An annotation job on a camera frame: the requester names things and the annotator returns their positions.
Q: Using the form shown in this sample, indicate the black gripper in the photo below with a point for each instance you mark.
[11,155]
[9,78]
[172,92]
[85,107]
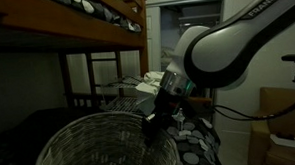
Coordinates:
[170,106]

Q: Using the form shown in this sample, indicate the woven wicker laundry basket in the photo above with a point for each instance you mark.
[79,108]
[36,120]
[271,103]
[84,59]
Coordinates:
[103,144]

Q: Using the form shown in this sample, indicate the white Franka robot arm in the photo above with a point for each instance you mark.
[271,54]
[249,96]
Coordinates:
[232,45]

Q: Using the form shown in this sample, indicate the clear plastic bottle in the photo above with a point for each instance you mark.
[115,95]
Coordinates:
[180,119]

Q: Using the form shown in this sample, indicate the black grey dotted bedspread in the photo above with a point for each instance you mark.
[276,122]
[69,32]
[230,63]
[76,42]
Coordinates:
[197,147]

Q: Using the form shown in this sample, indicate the white panel door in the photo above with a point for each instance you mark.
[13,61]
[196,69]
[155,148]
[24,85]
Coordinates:
[154,38]

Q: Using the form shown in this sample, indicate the cardboard box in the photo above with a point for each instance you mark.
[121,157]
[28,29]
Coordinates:
[282,120]

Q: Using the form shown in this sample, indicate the white paper sheet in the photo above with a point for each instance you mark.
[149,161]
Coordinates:
[290,141]

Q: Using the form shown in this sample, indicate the dotted upper bunk bedding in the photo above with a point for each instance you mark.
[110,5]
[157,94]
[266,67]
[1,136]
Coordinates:
[94,8]

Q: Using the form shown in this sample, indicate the wooden bunk bed frame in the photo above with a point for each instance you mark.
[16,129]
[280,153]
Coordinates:
[65,29]

